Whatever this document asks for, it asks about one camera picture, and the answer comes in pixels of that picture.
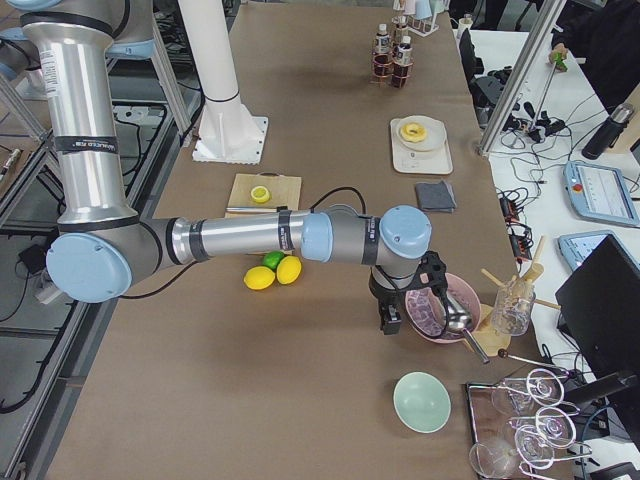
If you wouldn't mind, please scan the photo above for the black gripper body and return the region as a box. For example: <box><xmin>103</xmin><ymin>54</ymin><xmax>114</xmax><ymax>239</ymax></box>
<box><xmin>369</xmin><ymin>267</ymin><xmax>404</xmax><ymax>335</ymax></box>

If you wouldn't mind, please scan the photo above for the tea bottle dark liquid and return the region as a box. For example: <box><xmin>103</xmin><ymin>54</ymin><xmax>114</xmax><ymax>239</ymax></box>
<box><xmin>372</xmin><ymin>23</ymin><xmax>391</xmax><ymax>81</ymax></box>

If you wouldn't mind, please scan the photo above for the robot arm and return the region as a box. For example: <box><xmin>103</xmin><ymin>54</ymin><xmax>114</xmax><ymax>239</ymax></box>
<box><xmin>16</xmin><ymin>1</ymin><xmax>446</xmax><ymax>334</ymax></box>

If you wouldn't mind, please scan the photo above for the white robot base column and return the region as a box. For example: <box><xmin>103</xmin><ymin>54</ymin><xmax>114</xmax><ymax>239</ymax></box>
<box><xmin>179</xmin><ymin>0</ymin><xmax>268</xmax><ymax>165</ymax></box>

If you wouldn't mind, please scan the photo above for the cream serving tray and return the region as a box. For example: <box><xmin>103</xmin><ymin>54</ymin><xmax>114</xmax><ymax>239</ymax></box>
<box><xmin>390</xmin><ymin>115</ymin><xmax>453</xmax><ymax>175</ymax></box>

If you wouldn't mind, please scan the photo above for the clear ice cubes pile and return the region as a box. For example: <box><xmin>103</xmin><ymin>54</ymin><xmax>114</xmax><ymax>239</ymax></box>
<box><xmin>405</xmin><ymin>288</ymin><xmax>450</xmax><ymax>343</ymax></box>

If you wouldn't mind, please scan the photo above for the pink bowl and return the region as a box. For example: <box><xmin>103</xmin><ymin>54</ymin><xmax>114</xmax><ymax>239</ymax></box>
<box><xmin>435</xmin><ymin>273</ymin><xmax>481</xmax><ymax>344</ymax></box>

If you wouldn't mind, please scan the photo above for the metal ice scoop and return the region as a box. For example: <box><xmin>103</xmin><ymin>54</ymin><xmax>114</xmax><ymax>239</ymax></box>
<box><xmin>439</xmin><ymin>293</ymin><xmax>490</xmax><ymax>364</ymax></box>

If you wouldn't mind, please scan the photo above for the mint green bowl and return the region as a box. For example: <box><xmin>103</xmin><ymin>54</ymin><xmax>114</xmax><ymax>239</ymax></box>
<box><xmin>393</xmin><ymin>372</ymin><xmax>451</xmax><ymax>434</ymax></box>

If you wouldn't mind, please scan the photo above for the yellow lemon far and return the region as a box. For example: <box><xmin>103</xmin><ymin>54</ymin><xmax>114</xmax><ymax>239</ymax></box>
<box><xmin>276</xmin><ymin>255</ymin><xmax>302</xmax><ymax>285</ymax></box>

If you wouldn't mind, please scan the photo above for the yellow lemon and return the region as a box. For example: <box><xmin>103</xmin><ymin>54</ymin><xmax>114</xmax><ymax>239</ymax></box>
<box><xmin>243</xmin><ymin>266</ymin><xmax>276</xmax><ymax>291</ymax></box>
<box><xmin>276</xmin><ymin>255</ymin><xmax>302</xmax><ymax>285</ymax></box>

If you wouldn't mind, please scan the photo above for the wooden mug tree stand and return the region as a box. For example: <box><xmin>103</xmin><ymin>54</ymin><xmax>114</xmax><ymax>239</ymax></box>
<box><xmin>481</xmin><ymin>235</ymin><xmax>561</xmax><ymax>337</ymax></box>

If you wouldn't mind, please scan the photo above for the grey folded cloth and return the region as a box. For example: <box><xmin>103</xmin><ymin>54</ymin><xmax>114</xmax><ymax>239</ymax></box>
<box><xmin>415</xmin><ymin>180</ymin><xmax>457</xmax><ymax>213</ymax></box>

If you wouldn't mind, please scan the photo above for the clear glass mug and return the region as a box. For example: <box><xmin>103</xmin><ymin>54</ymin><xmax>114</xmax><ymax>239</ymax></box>
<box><xmin>490</xmin><ymin>280</ymin><xmax>535</xmax><ymax>336</ymax></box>

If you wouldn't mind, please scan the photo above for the green lime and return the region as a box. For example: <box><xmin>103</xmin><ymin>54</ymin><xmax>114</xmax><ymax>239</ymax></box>
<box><xmin>262</xmin><ymin>251</ymin><xmax>286</xmax><ymax>270</ymax></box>

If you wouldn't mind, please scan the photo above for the yellow lemon near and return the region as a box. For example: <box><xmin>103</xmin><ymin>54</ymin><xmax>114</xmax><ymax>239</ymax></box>
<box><xmin>243</xmin><ymin>266</ymin><xmax>276</xmax><ymax>291</ymax></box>

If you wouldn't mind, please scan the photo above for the wooden cutting board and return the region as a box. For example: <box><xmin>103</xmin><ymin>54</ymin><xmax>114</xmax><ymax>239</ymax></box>
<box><xmin>225</xmin><ymin>174</ymin><xmax>302</xmax><ymax>218</ymax></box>

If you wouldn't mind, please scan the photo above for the half lemon slice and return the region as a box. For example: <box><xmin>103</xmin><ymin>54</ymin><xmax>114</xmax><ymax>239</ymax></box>
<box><xmin>250</xmin><ymin>185</ymin><xmax>272</xmax><ymax>205</ymax></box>

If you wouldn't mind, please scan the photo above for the glazed donut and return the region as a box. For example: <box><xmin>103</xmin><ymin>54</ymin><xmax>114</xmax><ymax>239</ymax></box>
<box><xmin>399</xmin><ymin>122</ymin><xmax>427</xmax><ymax>143</ymax></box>

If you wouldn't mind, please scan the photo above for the wine glass upper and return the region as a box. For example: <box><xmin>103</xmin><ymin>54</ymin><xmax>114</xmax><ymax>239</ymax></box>
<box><xmin>491</xmin><ymin>368</ymin><xmax>564</xmax><ymax>416</ymax></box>

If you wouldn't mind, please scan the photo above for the wine glass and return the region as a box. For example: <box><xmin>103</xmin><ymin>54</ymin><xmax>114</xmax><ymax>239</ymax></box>
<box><xmin>469</xmin><ymin>425</ymin><xmax>555</xmax><ymax>479</ymax></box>
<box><xmin>491</xmin><ymin>368</ymin><xmax>564</xmax><ymax>416</ymax></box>
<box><xmin>507</xmin><ymin>407</ymin><xmax>577</xmax><ymax>448</ymax></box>

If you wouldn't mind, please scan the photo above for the white round plate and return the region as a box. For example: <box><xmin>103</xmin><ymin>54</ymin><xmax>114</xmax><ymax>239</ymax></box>
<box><xmin>395</xmin><ymin>115</ymin><xmax>447</xmax><ymax>152</ymax></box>

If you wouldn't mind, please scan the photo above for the metal muddler rod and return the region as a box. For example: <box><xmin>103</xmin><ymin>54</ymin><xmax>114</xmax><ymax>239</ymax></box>
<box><xmin>225</xmin><ymin>205</ymin><xmax>288</xmax><ymax>215</ymax></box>

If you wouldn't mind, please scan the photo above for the wine glass lower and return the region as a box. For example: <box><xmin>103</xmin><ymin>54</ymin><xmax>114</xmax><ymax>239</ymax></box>
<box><xmin>469</xmin><ymin>425</ymin><xmax>555</xmax><ymax>479</ymax></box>

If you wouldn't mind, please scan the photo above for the blue teach pendant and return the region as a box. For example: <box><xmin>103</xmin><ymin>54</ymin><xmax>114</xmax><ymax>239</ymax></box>
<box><xmin>557</xmin><ymin>230</ymin><xmax>615</xmax><ymax>271</ymax></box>
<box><xmin>563</xmin><ymin>161</ymin><xmax>639</xmax><ymax>227</ymax></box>

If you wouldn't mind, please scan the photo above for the wine glass middle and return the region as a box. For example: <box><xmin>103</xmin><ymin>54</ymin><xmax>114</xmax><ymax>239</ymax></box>
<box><xmin>507</xmin><ymin>407</ymin><xmax>577</xmax><ymax>448</ymax></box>

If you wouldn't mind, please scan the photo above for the black monitor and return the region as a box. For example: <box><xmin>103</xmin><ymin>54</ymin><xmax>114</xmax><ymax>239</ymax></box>
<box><xmin>555</xmin><ymin>234</ymin><xmax>640</xmax><ymax>396</ymax></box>

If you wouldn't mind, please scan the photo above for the black thermos bottle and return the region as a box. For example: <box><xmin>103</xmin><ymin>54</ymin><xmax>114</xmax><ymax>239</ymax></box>
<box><xmin>581</xmin><ymin>102</ymin><xmax>635</xmax><ymax>160</ymax></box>

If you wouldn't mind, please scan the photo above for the light blue cup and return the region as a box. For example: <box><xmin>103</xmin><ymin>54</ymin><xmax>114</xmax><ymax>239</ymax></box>
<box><xmin>414</xmin><ymin>0</ymin><xmax>432</xmax><ymax>20</ymax></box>

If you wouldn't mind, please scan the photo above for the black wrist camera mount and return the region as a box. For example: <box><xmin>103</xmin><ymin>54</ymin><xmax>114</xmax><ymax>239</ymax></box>
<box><xmin>410</xmin><ymin>251</ymin><xmax>448</xmax><ymax>300</ymax></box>

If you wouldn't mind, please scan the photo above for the copper wire bottle rack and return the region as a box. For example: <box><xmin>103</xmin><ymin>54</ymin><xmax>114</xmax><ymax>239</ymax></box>
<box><xmin>369</xmin><ymin>52</ymin><xmax>414</xmax><ymax>88</ymax></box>

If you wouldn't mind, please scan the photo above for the white wire cup rack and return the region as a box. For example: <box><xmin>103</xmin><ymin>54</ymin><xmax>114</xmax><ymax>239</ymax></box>
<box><xmin>392</xmin><ymin>0</ymin><xmax>439</xmax><ymax>37</ymax></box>

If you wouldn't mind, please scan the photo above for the aluminium frame post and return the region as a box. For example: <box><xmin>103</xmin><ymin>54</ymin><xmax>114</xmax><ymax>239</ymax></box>
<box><xmin>478</xmin><ymin>0</ymin><xmax>566</xmax><ymax>157</ymax></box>

